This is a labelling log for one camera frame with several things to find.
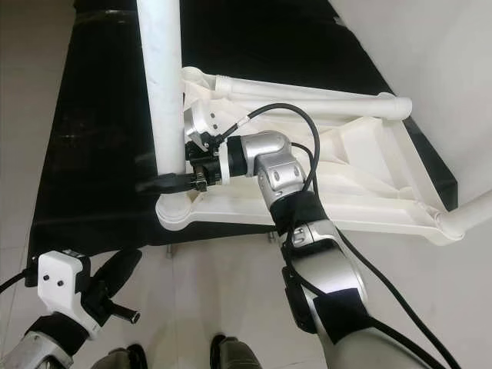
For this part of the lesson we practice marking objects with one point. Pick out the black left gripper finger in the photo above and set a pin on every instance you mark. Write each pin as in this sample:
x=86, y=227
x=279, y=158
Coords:
x=121, y=273

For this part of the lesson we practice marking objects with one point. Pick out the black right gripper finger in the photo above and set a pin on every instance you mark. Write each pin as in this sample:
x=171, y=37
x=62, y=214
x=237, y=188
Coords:
x=165, y=184

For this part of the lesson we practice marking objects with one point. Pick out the black tablecloth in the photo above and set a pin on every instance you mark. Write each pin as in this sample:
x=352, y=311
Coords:
x=92, y=192

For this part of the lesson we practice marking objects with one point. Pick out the grey metal table foot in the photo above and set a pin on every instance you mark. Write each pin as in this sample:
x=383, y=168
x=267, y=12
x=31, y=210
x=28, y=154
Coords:
x=277, y=239

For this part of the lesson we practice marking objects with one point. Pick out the grey tape patch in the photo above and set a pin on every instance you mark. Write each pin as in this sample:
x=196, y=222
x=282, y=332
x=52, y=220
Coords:
x=337, y=21

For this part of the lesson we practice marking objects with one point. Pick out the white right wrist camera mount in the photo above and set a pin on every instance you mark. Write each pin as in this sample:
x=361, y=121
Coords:
x=204, y=115

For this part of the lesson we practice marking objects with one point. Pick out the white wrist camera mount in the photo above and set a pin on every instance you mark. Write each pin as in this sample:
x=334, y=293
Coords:
x=60, y=280
x=204, y=115

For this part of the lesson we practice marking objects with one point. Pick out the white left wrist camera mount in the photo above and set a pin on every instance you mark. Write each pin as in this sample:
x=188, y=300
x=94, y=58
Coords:
x=60, y=280

